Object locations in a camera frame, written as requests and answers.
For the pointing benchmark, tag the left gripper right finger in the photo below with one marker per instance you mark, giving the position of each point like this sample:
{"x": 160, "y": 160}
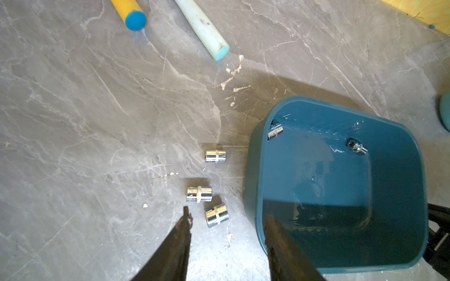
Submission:
{"x": 286, "y": 260}

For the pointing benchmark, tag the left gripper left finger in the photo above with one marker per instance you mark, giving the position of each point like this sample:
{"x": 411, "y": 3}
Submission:
{"x": 170, "y": 261}

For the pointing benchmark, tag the chrome socket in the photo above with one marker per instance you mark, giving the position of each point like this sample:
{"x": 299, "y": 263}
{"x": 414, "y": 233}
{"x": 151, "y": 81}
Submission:
{"x": 216, "y": 215}
{"x": 199, "y": 194}
{"x": 355, "y": 146}
{"x": 274, "y": 130}
{"x": 215, "y": 156}

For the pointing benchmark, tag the teal storage box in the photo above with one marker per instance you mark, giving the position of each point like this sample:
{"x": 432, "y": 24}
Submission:
{"x": 347, "y": 212}

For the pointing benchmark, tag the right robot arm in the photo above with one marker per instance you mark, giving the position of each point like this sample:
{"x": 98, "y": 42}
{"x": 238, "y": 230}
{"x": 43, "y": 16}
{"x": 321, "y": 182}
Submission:
{"x": 437, "y": 253}

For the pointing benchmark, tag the teal vase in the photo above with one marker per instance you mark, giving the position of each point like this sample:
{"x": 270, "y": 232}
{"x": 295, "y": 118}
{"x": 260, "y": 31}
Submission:
{"x": 444, "y": 110}

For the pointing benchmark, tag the light blue toy fork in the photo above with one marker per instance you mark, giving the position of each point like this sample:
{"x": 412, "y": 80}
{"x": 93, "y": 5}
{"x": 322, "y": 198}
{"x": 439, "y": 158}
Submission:
{"x": 203, "y": 27}

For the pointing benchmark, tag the blue toy shovel yellow handle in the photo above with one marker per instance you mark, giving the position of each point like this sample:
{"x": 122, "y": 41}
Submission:
{"x": 131, "y": 14}

